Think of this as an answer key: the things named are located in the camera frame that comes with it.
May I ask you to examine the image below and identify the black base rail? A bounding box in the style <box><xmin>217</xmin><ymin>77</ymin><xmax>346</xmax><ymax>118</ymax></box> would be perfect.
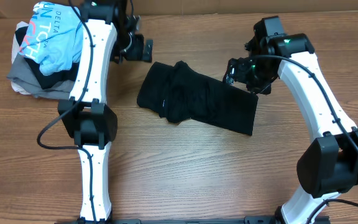
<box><xmin>104</xmin><ymin>215</ymin><xmax>331</xmax><ymax>224</ymax></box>

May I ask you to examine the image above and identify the black folded garment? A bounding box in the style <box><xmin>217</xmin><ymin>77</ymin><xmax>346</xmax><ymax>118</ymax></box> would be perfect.
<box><xmin>21</xmin><ymin>29</ymin><xmax>81</xmax><ymax>89</ymax></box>

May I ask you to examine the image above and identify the black t-shirt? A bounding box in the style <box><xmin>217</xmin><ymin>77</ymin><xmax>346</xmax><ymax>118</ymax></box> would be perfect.
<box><xmin>137</xmin><ymin>61</ymin><xmax>258</xmax><ymax>136</ymax></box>

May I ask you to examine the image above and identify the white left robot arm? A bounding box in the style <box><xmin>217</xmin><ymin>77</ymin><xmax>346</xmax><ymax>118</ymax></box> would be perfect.
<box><xmin>58</xmin><ymin>1</ymin><xmax>153</xmax><ymax>223</ymax></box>

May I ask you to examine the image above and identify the light blue printed t-shirt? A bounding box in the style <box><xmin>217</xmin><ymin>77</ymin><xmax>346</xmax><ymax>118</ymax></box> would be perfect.
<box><xmin>19</xmin><ymin>1</ymin><xmax>83</xmax><ymax>76</ymax></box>

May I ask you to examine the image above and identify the white folded garment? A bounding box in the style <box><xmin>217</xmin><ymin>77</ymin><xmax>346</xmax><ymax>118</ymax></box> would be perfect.
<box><xmin>11</xmin><ymin>21</ymin><xmax>30</xmax><ymax>95</ymax></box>

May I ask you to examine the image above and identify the grey folded garment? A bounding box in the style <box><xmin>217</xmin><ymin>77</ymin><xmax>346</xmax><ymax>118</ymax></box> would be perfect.
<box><xmin>7</xmin><ymin>54</ymin><xmax>79</xmax><ymax>100</ymax></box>

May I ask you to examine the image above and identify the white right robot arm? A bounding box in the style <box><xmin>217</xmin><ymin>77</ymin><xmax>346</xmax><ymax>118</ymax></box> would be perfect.
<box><xmin>223</xmin><ymin>16</ymin><xmax>358</xmax><ymax>224</ymax></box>

